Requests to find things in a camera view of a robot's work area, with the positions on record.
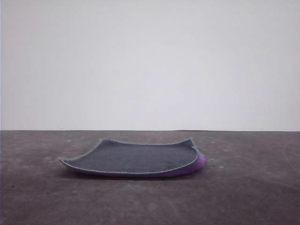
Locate purple towel with grey hem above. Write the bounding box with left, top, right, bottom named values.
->
left=59, top=137, right=207, bottom=178

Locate grey table cloth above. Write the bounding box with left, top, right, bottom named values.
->
left=0, top=129, right=300, bottom=225

